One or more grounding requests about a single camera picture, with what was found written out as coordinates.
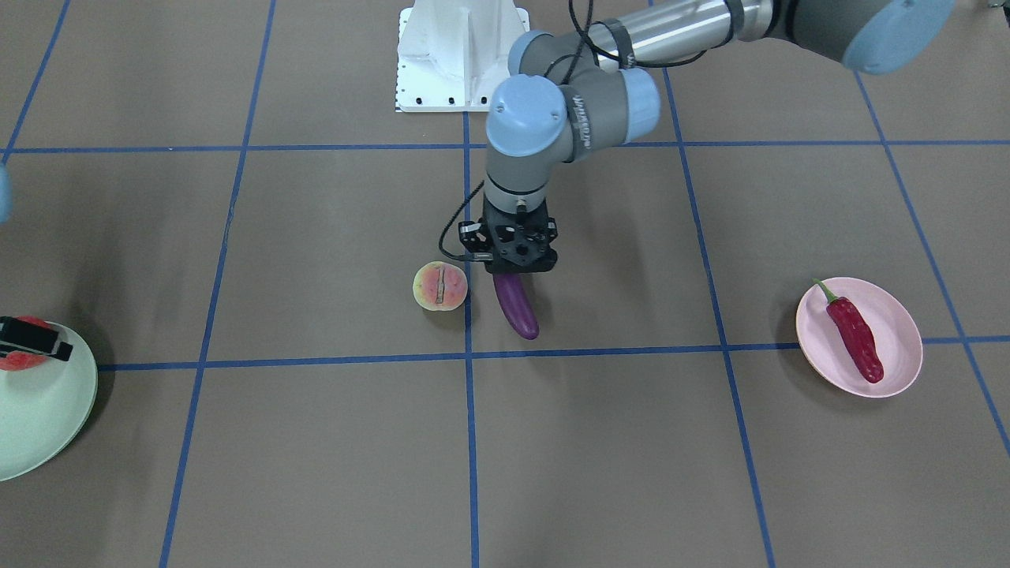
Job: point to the purple eggplant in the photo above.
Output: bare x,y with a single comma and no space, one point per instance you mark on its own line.
515,305

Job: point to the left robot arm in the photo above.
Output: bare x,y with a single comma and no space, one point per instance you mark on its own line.
566,97

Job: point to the light green plate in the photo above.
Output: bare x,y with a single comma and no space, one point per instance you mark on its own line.
44,408

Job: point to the red chili pepper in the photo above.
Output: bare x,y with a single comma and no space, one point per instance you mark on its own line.
855,333

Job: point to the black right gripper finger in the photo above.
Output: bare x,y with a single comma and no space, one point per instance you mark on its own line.
22,336

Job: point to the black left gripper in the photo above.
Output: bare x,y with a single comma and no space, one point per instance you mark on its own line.
472,231

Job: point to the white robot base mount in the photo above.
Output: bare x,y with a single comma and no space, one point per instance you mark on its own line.
452,55

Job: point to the peach fruit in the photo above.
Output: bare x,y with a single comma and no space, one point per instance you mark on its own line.
440,286

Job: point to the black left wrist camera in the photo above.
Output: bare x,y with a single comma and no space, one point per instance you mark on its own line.
476,240

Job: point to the pink plate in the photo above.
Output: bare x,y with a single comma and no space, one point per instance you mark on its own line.
896,338

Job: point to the red pomegranate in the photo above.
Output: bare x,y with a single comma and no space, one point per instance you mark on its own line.
18,360

